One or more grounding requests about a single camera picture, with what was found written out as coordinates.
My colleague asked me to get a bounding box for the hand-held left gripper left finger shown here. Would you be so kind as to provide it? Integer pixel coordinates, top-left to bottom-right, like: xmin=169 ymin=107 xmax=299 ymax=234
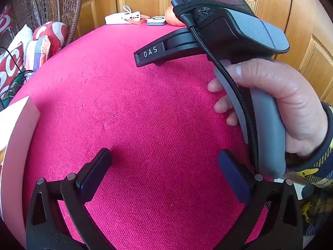
xmin=26 ymin=148 xmax=115 ymax=250

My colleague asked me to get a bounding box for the orange white charging cable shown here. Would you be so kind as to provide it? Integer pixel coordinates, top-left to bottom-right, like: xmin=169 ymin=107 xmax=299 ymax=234
xmin=123 ymin=5 xmax=150 ymax=26

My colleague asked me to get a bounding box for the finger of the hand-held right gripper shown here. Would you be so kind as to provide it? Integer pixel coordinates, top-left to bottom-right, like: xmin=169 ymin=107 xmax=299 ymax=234
xmin=133 ymin=41 xmax=166 ymax=68

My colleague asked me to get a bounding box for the wicker hanging chair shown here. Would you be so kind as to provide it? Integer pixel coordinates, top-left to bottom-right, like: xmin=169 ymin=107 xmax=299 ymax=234
xmin=10 ymin=0 xmax=83 ymax=47

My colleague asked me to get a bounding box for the person's patterned clothing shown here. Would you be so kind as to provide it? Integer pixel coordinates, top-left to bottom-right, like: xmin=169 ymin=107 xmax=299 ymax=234
xmin=299 ymin=185 xmax=333 ymax=243

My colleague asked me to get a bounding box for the white cardboard tray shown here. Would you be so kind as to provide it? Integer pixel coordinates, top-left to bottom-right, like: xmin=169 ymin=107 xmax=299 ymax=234
xmin=0 ymin=95 xmax=41 ymax=222

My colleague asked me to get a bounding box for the small white square device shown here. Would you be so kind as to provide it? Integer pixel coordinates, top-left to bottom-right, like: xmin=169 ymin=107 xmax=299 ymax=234
xmin=146 ymin=16 xmax=166 ymax=26

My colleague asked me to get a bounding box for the wooden panelled wardrobe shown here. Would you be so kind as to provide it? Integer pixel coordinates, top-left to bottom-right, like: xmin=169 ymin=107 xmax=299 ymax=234
xmin=78 ymin=0 xmax=333 ymax=105

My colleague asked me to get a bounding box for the square red white cushion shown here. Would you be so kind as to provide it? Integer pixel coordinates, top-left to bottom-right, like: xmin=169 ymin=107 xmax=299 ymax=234
xmin=0 ymin=42 xmax=26 ymax=97

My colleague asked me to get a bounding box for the large peach-coloured fruit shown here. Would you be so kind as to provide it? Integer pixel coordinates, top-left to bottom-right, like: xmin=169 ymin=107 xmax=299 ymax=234
xmin=165 ymin=6 xmax=186 ymax=27

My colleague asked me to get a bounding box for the green cloth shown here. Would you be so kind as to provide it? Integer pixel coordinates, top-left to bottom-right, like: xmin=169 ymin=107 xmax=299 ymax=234
xmin=5 ymin=74 xmax=28 ymax=97

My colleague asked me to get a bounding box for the black cable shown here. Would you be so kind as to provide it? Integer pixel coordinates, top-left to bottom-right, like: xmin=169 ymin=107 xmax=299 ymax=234
xmin=0 ymin=45 xmax=34 ymax=105

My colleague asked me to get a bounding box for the striped colourful cushion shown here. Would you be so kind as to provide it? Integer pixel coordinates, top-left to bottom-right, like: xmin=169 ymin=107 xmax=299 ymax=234
xmin=25 ymin=35 xmax=51 ymax=69

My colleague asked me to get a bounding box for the white power bank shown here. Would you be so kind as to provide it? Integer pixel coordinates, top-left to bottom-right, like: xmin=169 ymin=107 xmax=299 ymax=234
xmin=105 ymin=11 xmax=149 ymax=25

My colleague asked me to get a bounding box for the white pillow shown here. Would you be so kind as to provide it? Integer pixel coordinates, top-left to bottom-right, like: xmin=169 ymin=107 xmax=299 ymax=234
xmin=8 ymin=24 xmax=33 ymax=55

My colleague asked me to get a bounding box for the person's right hand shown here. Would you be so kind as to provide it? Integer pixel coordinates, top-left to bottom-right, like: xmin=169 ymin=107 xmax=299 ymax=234
xmin=207 ymin=59 xmax=329 ymax=159

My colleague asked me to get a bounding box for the round red white cushion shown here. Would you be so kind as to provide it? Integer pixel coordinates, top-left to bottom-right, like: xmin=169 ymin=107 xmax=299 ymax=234
xmin=32 ymin=21 xmax=68 ymax=55

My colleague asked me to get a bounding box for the small red white cushion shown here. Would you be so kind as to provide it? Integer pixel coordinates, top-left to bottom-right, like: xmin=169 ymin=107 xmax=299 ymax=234
xmin=0 ymin=5 xmax=13 ymax=34

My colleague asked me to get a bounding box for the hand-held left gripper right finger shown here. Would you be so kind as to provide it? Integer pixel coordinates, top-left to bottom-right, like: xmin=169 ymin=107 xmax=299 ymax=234
xmin=218 ymin=150 xmax=303 ymax=250

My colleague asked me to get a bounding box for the pink tablecloth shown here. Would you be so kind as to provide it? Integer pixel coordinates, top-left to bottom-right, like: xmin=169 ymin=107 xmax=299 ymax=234
xmin=8 ymin=23 xmax=287 ymax=245

